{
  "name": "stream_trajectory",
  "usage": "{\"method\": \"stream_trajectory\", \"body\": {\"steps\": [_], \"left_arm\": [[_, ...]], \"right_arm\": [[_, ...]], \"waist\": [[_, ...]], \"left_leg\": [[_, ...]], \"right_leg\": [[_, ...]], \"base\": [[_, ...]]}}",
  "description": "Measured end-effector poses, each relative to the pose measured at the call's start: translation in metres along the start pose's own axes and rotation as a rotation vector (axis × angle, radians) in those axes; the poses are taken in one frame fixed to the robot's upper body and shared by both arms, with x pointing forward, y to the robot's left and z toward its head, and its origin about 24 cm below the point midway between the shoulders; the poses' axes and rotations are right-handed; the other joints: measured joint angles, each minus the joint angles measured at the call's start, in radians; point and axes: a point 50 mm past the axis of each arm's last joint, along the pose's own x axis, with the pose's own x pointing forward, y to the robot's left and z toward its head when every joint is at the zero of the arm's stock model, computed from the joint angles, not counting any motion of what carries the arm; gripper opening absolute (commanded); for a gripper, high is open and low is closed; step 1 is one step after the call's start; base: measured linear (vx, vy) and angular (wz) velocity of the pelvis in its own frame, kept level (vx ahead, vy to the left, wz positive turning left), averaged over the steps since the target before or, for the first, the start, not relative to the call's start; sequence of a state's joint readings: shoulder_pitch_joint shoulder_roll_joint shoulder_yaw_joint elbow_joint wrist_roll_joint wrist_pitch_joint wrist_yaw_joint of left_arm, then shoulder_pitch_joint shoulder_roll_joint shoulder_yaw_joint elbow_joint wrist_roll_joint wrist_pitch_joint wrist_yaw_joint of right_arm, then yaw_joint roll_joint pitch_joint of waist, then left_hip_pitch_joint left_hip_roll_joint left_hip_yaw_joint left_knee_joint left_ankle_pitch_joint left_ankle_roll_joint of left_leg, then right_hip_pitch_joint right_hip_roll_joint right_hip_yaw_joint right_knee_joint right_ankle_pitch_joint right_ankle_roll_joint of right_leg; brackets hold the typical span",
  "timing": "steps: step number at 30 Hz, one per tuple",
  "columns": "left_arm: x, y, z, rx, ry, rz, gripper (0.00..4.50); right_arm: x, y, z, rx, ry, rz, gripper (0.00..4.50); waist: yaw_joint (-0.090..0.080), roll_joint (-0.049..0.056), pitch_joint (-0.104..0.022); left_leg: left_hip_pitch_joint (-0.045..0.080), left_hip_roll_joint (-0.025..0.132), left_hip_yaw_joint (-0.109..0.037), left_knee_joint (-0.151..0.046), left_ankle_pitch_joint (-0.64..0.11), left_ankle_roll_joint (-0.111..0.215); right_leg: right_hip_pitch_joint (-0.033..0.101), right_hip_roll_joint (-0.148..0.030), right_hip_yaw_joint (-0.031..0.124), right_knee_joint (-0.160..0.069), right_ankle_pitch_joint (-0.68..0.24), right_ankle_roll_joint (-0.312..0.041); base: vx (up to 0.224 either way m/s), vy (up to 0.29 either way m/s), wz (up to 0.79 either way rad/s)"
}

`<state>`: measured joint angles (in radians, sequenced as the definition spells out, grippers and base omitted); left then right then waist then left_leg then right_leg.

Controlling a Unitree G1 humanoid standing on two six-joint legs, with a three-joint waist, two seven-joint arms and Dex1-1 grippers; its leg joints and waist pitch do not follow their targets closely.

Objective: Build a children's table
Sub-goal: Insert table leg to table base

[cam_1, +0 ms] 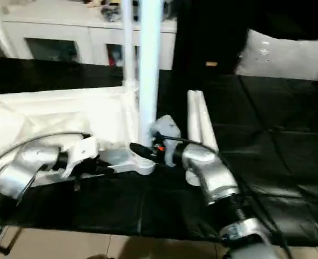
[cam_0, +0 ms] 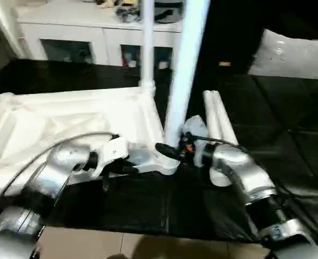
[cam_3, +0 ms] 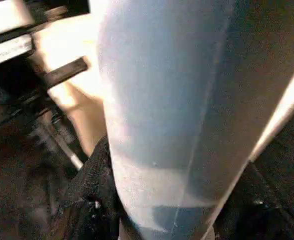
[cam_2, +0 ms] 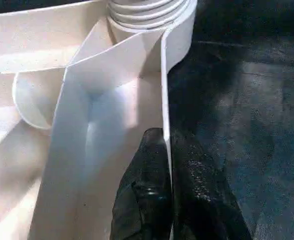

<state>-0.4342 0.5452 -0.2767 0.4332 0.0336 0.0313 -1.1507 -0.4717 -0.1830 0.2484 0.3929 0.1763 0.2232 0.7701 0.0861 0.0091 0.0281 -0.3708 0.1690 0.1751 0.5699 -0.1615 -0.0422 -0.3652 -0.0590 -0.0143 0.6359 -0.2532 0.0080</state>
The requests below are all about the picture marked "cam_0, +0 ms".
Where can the white plastic table top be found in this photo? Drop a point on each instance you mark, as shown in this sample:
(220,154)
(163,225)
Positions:
(51,118)

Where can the white plastic table leg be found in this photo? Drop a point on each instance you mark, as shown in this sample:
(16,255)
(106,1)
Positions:
(223,118)
(147,43)
(184,65)
(211,113)

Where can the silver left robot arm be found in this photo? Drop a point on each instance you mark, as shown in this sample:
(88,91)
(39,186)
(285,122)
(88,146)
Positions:
(40,189)

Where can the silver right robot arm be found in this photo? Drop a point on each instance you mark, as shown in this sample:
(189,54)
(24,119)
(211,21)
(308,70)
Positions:
(250,183)

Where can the black work mat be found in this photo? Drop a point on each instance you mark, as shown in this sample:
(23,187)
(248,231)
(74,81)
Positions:
(277,140)

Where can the small yellow label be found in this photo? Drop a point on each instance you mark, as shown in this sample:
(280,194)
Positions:
(224,63)

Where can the white glass-door cabinet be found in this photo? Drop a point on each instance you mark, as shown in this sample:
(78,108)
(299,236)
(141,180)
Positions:
(83,32)

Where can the light grey pillow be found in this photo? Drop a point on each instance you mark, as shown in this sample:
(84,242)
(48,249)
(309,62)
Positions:
(293,54)

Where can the grey round helmet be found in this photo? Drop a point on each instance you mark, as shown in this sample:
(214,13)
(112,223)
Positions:
(168,9)

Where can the small clutter pile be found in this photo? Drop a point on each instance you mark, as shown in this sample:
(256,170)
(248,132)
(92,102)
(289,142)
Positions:
(120,8)

